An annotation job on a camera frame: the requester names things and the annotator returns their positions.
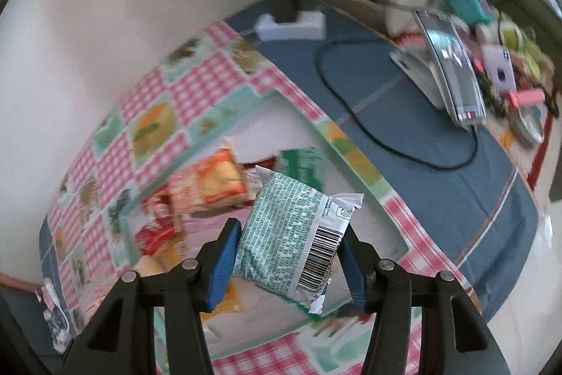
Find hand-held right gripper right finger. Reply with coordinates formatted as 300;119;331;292
336;226;512;375

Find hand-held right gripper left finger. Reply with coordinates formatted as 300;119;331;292
61;218;243;375

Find teal tray with white inside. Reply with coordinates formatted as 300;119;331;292
105;89;411;358

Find pale green snack packet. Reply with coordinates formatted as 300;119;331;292
232;165;365;314

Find large red snack packet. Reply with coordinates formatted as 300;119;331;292
134;190;185;257

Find orange snack packet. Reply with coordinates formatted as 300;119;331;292
193;147;251;211

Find dark green snack packet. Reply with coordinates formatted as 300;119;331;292
279;147;328;193

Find patterned crumpled cloth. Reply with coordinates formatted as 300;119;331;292
35;278;73;354

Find pink checked printed tablecloth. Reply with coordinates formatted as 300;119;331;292
37;20;475;375

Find white phone stand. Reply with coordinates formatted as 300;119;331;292
390;50;449;110

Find smartphone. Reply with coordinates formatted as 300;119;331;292
413;8;488;125

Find round metal tin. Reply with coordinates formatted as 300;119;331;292
509;105;547;147

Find pink clip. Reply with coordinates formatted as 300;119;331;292
509;89;545;108

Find white power strip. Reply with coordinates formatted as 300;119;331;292
255;10;326;42

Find purple small device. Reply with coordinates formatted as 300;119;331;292
483;45;514;92

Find black charger plug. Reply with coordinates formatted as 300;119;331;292
268;0;301;24

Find green and white cup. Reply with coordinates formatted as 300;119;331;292
501;26;523;51

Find brown wooden rail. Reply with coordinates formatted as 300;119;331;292
0;274;45;294

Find black looped cable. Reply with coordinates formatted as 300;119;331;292
318;40;479;170

